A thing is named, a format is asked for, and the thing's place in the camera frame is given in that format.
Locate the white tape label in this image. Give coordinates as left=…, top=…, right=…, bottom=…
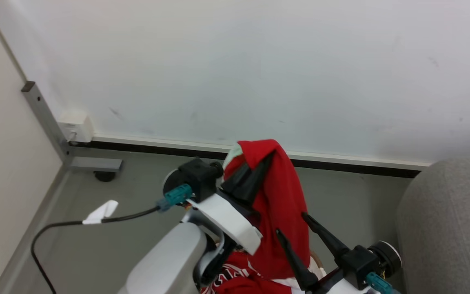
left=82, top=200, right=119, bottom=225

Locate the white wall socket box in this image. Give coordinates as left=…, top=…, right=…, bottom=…
left=57, top=111, right=95, bottom=143

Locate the white and black baseboard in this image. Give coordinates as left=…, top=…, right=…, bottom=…
left=69, top=134, right=432, bottom=179

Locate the grey fabric sofa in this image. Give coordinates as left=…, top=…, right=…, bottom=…
left=396, top=157, right=470, bottom=294

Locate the thin black cable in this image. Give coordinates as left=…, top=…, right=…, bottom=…
left=31, top=206, right=162, bottom=294

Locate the black round frame foot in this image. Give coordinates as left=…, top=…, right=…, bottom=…
left=93, top=171, right=118, bottom=183

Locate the red basketball jersey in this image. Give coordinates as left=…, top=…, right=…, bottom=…
left=200, top=139, right=329, bottom=294

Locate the teal cable connector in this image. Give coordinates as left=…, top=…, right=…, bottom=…
left=365, top=272, right=397, bottom=294
left=156, top=183, right=193, bottom=213

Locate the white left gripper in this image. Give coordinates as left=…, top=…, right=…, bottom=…
left=185, top=151, right=277, bottom=256

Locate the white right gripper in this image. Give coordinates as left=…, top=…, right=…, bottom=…
left=275, top=212, right=379, bottom=294

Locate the teal right cable connector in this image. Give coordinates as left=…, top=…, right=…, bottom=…
left=365, top=272, right=397, bottom=294

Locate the teal left cable connector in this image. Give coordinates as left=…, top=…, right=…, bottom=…
left=156, top=183, right=193, bottom=213

